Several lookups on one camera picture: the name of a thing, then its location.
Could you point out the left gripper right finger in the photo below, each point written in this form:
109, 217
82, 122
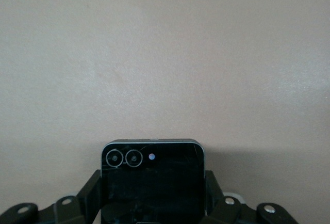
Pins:
221, 208

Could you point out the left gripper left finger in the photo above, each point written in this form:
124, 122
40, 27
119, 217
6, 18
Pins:
77, 208

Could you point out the black flip phone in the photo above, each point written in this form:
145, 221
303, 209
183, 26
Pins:
154, 182

